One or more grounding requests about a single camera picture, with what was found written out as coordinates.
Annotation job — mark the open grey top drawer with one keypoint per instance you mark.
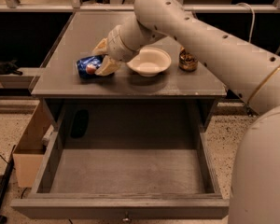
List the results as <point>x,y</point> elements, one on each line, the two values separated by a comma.
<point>164,179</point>

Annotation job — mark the cardboard box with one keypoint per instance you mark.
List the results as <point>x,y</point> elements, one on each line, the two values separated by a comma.
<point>29,152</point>

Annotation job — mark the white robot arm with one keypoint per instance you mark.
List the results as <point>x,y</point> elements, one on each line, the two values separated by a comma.
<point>252,73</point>

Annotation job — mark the white paper bowl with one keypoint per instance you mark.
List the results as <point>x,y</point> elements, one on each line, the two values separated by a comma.
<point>150,62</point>

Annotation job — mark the blue pepsi can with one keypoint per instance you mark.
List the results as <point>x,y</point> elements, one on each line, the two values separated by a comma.
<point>86,67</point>

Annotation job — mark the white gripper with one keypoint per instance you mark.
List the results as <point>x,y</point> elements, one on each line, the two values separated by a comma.
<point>116,46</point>

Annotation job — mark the black floor stand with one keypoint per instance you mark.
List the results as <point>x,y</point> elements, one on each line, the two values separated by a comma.
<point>4,180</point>

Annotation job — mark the metal drawer knob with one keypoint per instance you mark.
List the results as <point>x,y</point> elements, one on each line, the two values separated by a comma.
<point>126,219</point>

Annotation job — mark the black object on rail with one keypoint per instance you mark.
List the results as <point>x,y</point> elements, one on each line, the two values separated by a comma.
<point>9,67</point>

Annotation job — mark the grey cabinet counter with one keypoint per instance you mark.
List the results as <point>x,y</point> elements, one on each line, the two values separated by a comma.
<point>60,78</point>

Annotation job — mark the metal frame rail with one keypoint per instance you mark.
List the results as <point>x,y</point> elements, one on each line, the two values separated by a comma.
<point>27,79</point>

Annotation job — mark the gold soda can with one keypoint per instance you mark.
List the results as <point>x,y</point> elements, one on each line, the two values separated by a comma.
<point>187,61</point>

